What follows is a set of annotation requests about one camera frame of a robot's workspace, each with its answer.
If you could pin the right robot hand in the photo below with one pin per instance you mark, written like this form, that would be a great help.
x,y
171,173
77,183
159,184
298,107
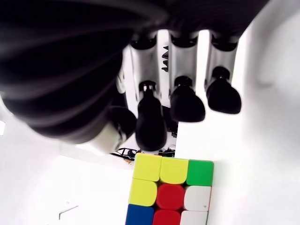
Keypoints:
x,y
58,70

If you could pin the multicoloured Rubik's cube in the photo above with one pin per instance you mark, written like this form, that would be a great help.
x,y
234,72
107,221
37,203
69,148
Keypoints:
x,y
170,194

